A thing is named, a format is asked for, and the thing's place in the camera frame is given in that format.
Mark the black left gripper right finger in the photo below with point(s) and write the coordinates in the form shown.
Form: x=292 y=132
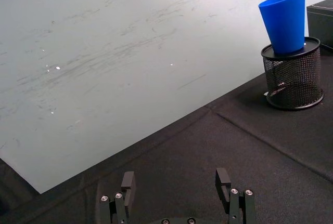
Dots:
x=234 y=203

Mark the blue plastic cup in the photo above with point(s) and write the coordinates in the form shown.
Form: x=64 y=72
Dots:
x=284 y=24

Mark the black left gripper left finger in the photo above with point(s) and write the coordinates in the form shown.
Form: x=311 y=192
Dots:
x=127 y=195

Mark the black box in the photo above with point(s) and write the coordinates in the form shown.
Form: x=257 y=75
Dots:
x=320 y=20

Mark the black table cloth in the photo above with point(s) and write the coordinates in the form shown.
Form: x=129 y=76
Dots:
x=208 y=161

